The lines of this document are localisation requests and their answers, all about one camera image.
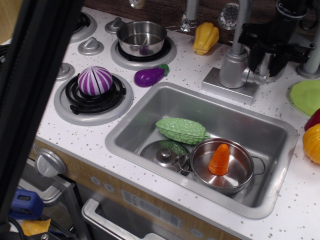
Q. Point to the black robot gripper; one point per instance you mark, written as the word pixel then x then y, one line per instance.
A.
pixel 285 44

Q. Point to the silver toy faucet lever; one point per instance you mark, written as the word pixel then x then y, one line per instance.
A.
pixel 262 71

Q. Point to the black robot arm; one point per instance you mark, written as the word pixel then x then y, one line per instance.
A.
pixel 291 13

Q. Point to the silver toy faucet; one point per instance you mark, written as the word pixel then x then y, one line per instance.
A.
pixel 226 81

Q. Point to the green toy plate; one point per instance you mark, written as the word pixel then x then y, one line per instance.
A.
pixel 305 95

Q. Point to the hanging slotted ladle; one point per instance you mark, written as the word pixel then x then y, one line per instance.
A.
pixel 227 17

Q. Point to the yellow toy bell pepper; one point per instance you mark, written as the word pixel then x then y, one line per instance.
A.
pixel 206 36

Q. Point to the red toy vegetable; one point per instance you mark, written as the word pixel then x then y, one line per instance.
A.
pixel 314 120

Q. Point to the orange yellow toy pumpkin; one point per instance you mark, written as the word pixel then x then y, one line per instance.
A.
pixel 311 143

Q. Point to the back right black burner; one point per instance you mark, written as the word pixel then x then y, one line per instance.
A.
pixel 130 62

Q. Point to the black burner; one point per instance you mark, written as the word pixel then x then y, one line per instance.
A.
pixel 130 62
pixel 78 108
pixel 85 27

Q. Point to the silver sink basin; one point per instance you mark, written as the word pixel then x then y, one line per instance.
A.
pixel 272 140

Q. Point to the green toy bitter gourd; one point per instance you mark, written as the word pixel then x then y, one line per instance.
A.
pixel 182 130

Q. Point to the orange toy carrot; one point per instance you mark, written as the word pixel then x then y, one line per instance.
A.
pixel 219 162

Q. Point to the purple toy eggplant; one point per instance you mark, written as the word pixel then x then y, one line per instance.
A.
pixel 148 77

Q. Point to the steel pot on burner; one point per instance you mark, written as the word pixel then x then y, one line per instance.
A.
pixel 141 38

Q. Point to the steel pot lid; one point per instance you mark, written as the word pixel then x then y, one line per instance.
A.
pixel 169 154

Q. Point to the hanging steel spoon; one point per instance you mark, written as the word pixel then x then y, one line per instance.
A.
pixel 137 4

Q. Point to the silver stove knob top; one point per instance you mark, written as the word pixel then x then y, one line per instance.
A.
pixel 113 26

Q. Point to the silver stove knob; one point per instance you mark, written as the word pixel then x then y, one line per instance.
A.
pixel 90 47
pixel 113 26
pixel 65 72

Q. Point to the purple white striped onion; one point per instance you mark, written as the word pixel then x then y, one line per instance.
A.
pixel 95 81

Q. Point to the silver stove knob middle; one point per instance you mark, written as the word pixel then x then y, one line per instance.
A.
pixel 90 47

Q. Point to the back left black burner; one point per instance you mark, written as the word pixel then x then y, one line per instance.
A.
pixel 85 27

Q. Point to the silver stove knob lower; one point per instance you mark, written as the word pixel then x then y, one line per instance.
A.
pixel 65 72

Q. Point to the front right black burner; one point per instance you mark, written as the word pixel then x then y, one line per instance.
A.
pixel 78 108

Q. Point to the silver oven dial knob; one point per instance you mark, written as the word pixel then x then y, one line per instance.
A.
pixel 48 164

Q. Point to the yellow cloth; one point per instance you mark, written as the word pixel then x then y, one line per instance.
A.
pixel 34 227

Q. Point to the silver right post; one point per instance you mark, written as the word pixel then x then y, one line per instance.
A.
pixel 311 69

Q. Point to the silver post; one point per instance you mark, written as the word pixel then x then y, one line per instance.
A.
pixel 192 7
pixel 311 69

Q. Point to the silver back post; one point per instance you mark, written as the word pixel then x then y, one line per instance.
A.
pixel 192 7

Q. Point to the steel pot with handles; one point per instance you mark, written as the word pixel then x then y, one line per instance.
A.
pixel 241 166

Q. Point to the silver dishwasher door handle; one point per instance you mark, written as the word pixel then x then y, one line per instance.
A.
pixel 89 214

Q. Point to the black foreground post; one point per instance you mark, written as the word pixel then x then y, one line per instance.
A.
pixel 35 54

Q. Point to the silver oven door handle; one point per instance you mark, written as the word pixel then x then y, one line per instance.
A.
pixel 52 190

